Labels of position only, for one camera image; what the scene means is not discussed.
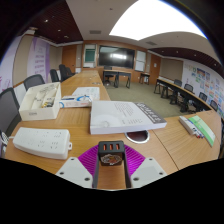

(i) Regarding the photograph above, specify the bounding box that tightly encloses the black charger block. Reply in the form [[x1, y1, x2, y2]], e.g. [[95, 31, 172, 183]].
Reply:
[[97, 140, 126, 167]]

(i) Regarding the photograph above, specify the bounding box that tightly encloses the row of black chairs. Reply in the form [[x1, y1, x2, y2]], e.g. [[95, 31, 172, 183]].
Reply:
[[172, 78, 224, 114]]

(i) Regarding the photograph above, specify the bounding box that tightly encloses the long wooden table row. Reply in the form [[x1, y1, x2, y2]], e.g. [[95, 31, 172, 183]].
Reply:
[[153, 77, 215, 113]]

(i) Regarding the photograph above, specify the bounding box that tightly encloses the round dark cable grommet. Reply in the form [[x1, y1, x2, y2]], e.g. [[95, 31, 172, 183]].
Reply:
[[124, 129, 151, 145]]

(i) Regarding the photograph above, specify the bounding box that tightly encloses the white and blue small box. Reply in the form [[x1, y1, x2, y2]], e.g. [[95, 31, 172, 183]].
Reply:
[[59, 94, 93, 109]]

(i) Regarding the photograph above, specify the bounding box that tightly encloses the group of black office chairs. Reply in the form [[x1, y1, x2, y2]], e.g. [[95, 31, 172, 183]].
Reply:
[[49, 63, 76, 83]]

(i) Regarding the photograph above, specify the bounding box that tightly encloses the plain whiteboard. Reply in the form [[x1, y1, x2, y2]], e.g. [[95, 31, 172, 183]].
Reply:
[[134, 49, 148, 72]]

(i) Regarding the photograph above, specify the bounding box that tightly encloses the whiteboard with green sheet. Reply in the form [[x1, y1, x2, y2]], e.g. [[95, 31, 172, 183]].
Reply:
[[82, 43, 97, 69]]

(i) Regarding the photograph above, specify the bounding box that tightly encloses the small wooden side table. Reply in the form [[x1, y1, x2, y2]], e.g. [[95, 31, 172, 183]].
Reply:
[[138, 72, 151, 85]]

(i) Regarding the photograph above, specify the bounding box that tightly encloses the thick white book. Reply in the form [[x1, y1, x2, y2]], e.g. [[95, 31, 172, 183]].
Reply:
[[88, 100, 168, 136]]

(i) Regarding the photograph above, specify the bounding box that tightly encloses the white open cardboard box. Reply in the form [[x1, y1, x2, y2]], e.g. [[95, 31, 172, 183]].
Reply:
[[18, 81, 63, 122]]

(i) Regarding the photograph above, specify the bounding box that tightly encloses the large black wall screen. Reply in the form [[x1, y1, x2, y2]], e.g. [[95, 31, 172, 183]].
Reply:
[[97, 45, 136, 70]]

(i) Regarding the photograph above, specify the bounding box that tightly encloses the large ceiling light panel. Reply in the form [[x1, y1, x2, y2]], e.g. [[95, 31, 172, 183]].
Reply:
[[108, 0, 208, 42]]

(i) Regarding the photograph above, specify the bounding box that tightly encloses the white paper sheet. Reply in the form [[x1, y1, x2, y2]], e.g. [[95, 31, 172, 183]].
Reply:
[[71, 86, 101, 101]]

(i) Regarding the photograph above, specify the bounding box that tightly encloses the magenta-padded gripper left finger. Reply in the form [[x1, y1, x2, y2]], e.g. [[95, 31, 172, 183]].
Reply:
[[55, 144, 101, 190]]

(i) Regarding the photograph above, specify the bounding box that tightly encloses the white power strip cable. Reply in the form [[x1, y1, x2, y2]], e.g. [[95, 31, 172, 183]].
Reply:
[[0, 130, 11, 150]]

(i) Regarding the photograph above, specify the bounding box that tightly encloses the wooden desk with black legs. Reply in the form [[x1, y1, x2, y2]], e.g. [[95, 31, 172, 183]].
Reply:
[[102, 68, 132, 90]]

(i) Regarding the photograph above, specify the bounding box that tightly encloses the white box of markers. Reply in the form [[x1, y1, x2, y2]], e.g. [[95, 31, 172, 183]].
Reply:
[[178, 114, 205, 140]]

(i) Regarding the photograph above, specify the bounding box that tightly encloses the black mesh office chair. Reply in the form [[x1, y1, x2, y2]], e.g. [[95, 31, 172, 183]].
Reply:
[[0, 86, 22, 138], [22, 73, 46, 91]]

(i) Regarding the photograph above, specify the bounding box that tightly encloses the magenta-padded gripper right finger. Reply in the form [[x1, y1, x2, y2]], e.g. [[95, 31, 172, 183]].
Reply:
[[123, 144, 168, 190]]

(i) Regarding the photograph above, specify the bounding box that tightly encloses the white power strip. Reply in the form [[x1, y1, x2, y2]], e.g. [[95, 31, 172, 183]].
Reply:
[[12, 126, 73, 161]]

